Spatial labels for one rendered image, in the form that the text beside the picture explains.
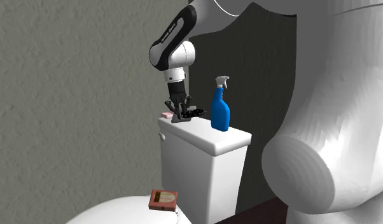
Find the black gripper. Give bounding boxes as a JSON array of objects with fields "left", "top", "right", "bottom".
[{"left": 164, "top": 79, "right": 193, "bottom": 121}]

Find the black lumpy object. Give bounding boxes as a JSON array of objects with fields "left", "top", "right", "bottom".
[{"left": 179, "top": 107, "right": 207, "bottom": 122}]

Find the red-brown flat box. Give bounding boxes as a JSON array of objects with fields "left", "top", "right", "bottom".
[{"left": 148, "top": 189, "right": 179, "bottom": 213}]

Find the white toilet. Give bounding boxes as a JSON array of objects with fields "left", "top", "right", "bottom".
[{"left": 64, "top": 116, "right": 253, "bottom": 224}]

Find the blue spray bottle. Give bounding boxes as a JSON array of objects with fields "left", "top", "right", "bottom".
[{"left": 210, "top": 75, "right": 232, "bottom": 132}]

